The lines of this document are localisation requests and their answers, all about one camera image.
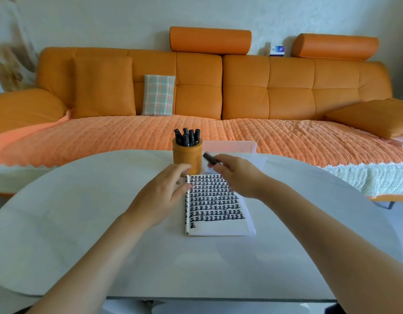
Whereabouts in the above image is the person's left hand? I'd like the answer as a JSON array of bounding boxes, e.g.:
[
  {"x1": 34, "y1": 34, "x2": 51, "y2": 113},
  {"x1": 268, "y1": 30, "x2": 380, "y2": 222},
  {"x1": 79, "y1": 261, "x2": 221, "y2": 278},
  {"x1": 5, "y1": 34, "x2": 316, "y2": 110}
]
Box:
[{"x1": 127, "y1": 163, "x2": 193, "y2": 228}]

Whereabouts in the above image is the person's right hand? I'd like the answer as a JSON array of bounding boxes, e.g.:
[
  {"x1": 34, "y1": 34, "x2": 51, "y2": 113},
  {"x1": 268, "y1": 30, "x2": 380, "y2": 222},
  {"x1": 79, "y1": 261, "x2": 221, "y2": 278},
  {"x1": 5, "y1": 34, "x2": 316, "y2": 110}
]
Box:
[{"x1": 207, "y1": 154, "x2": 271, "y2": 200}]

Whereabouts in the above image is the person's left forearm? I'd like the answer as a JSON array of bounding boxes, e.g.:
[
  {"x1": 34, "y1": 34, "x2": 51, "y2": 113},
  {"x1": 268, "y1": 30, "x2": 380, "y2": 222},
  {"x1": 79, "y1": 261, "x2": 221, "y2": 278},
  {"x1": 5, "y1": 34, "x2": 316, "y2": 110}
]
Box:
[{"x1": 25, "y1": 211, "x2": 150, "y2": 314}]

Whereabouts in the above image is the person's right forearm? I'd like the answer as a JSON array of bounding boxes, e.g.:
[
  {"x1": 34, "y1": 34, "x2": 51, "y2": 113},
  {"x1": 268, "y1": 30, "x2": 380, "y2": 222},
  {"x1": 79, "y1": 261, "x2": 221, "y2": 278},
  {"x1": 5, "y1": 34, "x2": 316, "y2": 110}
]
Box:
[{"x1": 254, "y1": 178, "x2": 403, "y2": 314}]

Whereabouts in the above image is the orange round pen holder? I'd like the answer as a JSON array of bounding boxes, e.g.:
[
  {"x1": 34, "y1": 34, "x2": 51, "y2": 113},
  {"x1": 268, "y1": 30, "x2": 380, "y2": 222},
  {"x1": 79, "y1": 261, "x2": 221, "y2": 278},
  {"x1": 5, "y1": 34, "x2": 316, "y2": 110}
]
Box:
[{"x1": 172, "y1": 139, "x2": 203, "y2": 176}]

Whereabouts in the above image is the white black-patterned notebook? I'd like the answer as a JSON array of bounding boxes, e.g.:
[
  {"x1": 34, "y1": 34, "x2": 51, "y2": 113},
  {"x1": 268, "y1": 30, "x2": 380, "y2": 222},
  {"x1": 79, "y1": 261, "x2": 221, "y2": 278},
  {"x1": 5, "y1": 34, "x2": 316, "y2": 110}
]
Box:
[{"x1": 184, "y1": 174, "x2": 256, "y2": 236}]

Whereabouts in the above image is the bunch of black markers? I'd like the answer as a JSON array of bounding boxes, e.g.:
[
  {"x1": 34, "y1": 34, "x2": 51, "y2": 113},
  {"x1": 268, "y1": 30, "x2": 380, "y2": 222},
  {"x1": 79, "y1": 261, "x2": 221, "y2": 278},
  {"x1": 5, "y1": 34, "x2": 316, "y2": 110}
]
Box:
[{"x1": 174, "y1": 128, "x2": 201, "y2": 147}]

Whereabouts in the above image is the orange leather sofa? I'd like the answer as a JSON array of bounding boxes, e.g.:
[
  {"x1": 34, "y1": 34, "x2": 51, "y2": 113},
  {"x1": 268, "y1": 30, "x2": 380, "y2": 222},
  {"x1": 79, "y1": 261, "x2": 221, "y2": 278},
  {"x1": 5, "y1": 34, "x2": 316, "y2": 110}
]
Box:
[{"x1": 0, "y1": 46, "x2": 403, "y2": 210}]

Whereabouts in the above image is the orange textured sofa cover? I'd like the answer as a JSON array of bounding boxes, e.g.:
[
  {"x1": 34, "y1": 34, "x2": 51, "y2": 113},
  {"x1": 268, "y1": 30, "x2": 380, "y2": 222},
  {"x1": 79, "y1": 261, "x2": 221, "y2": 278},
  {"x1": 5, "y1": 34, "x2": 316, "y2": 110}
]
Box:
[{"x1": 0, "y1": 114, "x2": 403, "y2": 169}]

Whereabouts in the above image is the green pink plaid cushion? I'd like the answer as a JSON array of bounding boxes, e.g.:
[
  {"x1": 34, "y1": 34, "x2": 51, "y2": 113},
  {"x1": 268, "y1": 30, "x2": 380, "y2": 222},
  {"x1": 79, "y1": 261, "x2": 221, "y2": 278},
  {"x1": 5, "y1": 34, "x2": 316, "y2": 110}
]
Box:
[{"x1": 141, "y1": 74, "x2": 176, "y2": 117}]

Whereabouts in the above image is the long orange bolster headrest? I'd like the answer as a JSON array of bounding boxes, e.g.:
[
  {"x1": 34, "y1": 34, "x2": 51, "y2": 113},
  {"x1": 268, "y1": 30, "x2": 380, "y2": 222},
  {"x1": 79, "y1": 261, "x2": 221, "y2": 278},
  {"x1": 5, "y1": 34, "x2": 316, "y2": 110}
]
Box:
[
  {"x1": 292, "y1": 33, "x2": 380, "y2": 61},
  {"x1": 170, "y1": 26, "x2": 252, "y2": 55}
]

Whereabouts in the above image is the large orange square cushion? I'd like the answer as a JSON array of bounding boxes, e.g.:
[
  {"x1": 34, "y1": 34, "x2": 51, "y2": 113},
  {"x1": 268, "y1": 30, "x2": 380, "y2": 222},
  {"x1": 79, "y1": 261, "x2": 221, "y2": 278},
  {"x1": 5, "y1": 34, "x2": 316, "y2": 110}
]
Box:
[{"x1": 72, "y1": 56, "x2": 137, "y2": 119}]

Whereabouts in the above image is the flat orange cushion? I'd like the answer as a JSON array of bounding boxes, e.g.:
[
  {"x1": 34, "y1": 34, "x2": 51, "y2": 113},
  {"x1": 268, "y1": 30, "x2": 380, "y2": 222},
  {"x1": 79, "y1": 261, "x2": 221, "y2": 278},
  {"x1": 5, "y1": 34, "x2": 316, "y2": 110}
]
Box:
[{"x1": 325, "y1": 98, "x2": 403, "y2": 140}]

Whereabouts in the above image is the pink pillow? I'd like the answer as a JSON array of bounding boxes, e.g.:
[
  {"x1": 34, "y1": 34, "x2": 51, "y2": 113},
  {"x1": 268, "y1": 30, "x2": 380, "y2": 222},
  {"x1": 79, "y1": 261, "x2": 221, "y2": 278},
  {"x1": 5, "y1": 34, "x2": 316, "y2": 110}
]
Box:
[{"x1": 383, "y1": 132, "x2": 403, "y2": 148}]

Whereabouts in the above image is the beige patterned curtain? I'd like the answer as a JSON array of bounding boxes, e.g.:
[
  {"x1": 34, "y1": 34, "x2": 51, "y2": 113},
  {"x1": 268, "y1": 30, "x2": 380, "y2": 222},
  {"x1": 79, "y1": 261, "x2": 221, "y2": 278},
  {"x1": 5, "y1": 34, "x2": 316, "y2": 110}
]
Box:
[{"x1": 0, "y1": 0, "x2": 39, "y2": 94}]

